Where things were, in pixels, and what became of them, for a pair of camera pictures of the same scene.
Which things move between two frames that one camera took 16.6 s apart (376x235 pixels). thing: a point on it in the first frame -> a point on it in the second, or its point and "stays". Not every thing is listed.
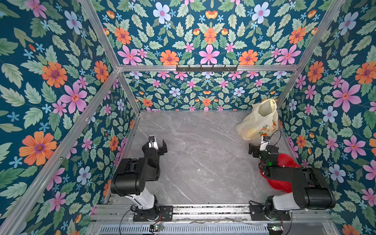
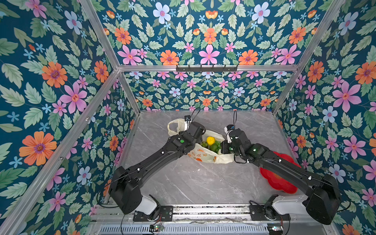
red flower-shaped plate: (284, 160) stays
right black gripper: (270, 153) -> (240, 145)
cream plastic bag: (262, 119) -> (200, 153)
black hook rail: (206, 69) stays
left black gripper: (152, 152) -> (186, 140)
